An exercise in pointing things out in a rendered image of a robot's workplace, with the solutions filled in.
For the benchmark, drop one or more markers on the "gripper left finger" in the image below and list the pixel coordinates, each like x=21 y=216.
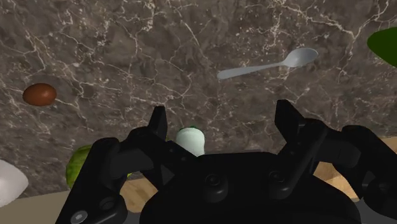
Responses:
x=124 y=161

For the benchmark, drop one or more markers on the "brown egg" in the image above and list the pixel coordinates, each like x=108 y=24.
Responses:
x=39 y=94

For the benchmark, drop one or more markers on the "grey spoon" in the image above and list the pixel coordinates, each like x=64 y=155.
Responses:
x=280 y=64

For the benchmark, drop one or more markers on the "green striped melon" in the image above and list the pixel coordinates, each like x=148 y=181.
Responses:
x=75 y=166

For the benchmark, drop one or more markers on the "dark green round object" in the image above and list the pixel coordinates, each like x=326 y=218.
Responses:
x=384 y=45

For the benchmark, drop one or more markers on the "pale green white bottle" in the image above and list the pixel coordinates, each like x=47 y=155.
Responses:
x=191 y=141

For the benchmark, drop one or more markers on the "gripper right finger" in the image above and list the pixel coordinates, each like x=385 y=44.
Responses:
x=310 y=145

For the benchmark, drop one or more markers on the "white rounded object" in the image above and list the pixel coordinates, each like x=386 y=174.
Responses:
x=11 y=183

